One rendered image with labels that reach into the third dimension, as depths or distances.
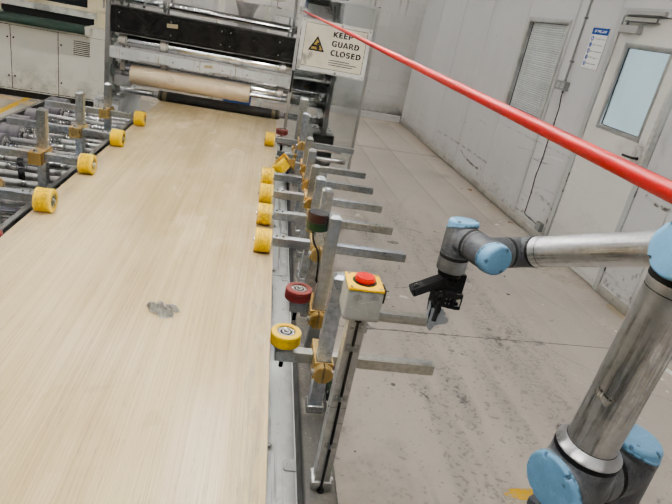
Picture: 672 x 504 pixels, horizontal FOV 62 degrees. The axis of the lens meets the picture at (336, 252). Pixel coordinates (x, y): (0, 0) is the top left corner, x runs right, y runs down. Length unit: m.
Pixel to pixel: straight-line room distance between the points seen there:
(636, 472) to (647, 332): 0.44
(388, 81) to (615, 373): 9.59
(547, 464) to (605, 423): 0.17
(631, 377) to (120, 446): 1.01
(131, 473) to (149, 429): 0.11
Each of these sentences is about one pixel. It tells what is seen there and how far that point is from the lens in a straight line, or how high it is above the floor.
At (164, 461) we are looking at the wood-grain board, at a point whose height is 0.90.
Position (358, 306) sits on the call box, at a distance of 1.07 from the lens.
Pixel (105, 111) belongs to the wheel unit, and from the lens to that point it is 3.40.
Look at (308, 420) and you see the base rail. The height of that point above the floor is 0.70.
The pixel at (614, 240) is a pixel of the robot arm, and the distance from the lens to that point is 1.49.
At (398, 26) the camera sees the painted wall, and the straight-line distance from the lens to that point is 10.60.
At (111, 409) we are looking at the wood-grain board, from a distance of 1.22.
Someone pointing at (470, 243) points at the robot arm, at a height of 1.16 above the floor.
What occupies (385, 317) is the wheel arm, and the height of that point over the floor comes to 0.85.
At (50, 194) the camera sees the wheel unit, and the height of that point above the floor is 0.97.
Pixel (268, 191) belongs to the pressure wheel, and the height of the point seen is 0.96.
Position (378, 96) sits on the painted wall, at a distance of 10.66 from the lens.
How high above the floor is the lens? 1.68
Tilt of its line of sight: 23 degrees down
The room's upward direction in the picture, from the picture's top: 11 degrees clockwise
